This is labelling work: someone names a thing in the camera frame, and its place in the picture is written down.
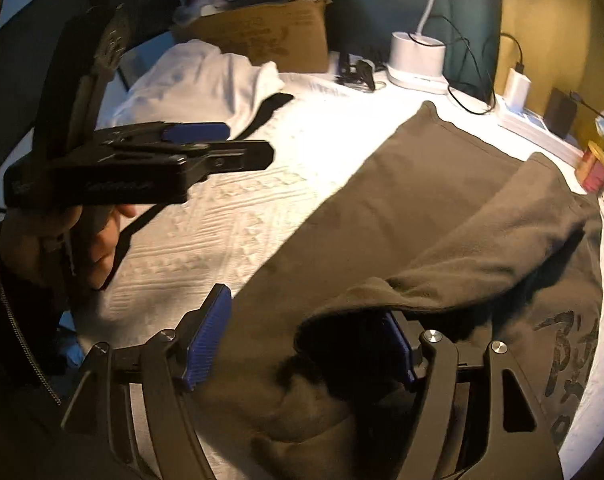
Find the white t-shirt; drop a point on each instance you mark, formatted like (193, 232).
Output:
(192, 80)

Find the cardboard box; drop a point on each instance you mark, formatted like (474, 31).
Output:
(272, 35)

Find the black power adapter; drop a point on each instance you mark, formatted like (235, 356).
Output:
(560, 112)

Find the person's left hand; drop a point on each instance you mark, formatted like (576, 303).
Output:
(104, 250)

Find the red tin can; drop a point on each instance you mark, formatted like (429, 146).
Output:
(594, 170)

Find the yellow curtain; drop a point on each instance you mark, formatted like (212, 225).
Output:
(556, 20)

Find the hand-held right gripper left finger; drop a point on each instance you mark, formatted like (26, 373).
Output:
(209, 340)

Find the white desk lamp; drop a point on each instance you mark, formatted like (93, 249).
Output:
(414, 60)

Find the dark olive t-shirt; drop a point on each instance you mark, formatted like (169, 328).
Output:
(406, 220)

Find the white charger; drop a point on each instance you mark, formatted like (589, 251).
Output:
(516, 87)

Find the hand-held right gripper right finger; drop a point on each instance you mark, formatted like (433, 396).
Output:
(400, 345)

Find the white power strip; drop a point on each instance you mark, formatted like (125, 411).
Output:
(536, 132)

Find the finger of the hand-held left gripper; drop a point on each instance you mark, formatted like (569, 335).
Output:
(197, 131)
(232, 155)

